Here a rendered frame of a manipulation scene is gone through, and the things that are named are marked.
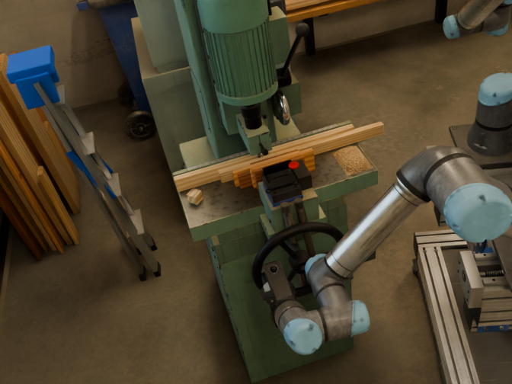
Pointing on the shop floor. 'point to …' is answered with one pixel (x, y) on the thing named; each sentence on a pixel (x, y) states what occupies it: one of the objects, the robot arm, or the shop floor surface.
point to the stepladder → (80, 148)
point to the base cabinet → (232, 283)
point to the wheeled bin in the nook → (143, 125)
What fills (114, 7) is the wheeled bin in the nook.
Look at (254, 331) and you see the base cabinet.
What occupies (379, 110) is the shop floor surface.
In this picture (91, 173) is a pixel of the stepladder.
